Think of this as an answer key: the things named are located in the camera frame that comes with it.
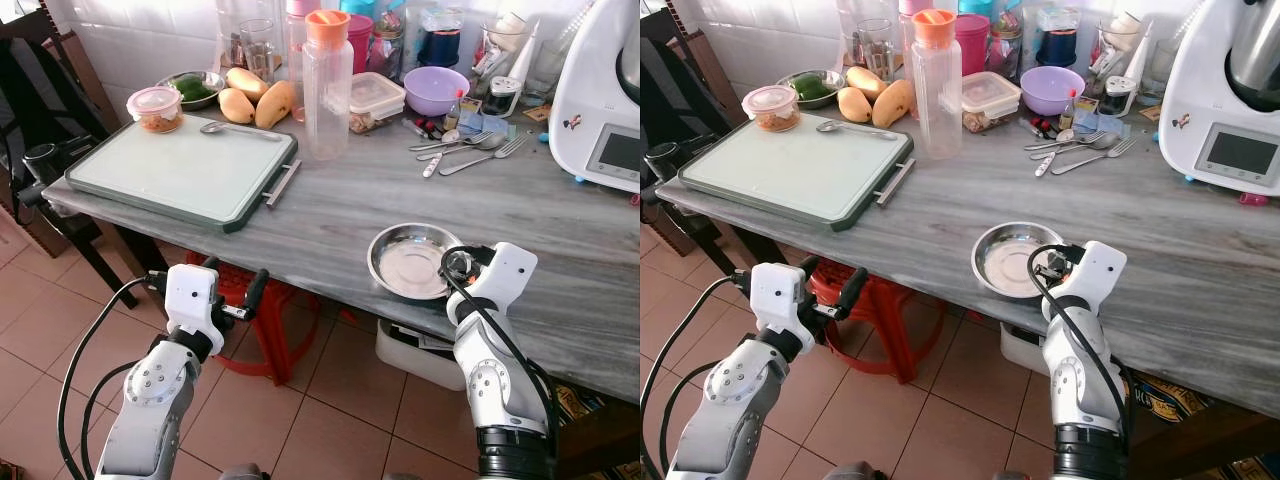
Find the dark wooden chair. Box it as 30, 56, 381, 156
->
640, 0, 761, 301
0, 0, 141, 311

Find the clear drinking glass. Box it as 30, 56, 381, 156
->
855, 18, 895, 80
238, 18, 278, 82

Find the white plastic box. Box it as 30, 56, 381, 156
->
1000, 322, 1051, 377
375, 318, 467, 392

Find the patterned floor mat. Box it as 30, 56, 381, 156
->
556, 385, 641, 480
1135, 370, 1280, 480

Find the dark blue cup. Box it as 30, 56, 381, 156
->
1035, 5, 1080, 69
418, 5, 464, 69

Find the white tray with green rim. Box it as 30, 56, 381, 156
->
65, 115, 300, 234
678, 113, 916, 233

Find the clear utensil holder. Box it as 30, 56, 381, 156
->
470, 12, 537, 101
1090, 12, 1153, 101

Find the white kitchen cooking machine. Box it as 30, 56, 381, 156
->
548, 0, 641, 195
1158, 0, 1280, 199

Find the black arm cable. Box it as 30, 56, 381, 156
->
438, 246, 561, 451
1028, 245, 1137, 451
57, 275, 153, 480
640, 275, 737, 480

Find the round steel plate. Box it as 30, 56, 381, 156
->
972, 221, 1067, 299
367, 222, 464, 301

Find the clear bottle with orange lid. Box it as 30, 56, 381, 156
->
911, 8, 963, 160
302, 9, 354, 162

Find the glass storage jar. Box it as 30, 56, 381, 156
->
988, 10, 1024, 81
372, 10, 407, 82

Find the small pink-lidded food container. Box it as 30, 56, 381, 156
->
741, 85, 801, 133
127, 86, 185, 134

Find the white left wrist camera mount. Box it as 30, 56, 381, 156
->
165, 264, 223, 343
750, 262, 809, 339

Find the clear rectangular food container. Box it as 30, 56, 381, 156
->
961, 71, 1022, 133
350, 72, 407, 134

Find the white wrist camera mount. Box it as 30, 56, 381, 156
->
165, 264, 223, 343
750, 262, 809, 339
1062, 240, 1128, 316
470, 242, 538, 319

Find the short white-handled spoon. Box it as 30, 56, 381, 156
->
420, 128, 463, 179
1033, 128, 1076, 178

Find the pink-capped clear bottle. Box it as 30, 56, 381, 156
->
897, 0, 937, 121
285, 0, 322, 123

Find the steel fork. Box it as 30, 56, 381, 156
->
438, 137, 529, 177
1050, 137, 1139, 177

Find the magenta plastic canister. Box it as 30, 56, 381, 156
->
955, 13, 992, 77
345, 14, 375, 74

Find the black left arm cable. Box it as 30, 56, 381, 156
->
57, 275, 153, 480
640, 275, 737, 480

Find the long steel spoon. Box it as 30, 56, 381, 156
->
1022, 131, 1117, 153
408, 132, 507, 154

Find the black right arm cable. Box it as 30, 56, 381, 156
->
438, 246, 561, 451
1028, 245, 1137, 451

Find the red plastic stool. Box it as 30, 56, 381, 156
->
185, 255, 322, 387
805, 258, 947, 387

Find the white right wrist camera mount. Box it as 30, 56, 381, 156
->
470, 242, 538, 319
1062, 240, 1128, 316

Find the steel bowl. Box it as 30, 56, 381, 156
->
776, 69, 847, 110
158, 70, 228, 112

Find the purple plastic bowl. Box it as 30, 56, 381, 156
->
1020, 66, 1086, 116
403, 66, 471, 117

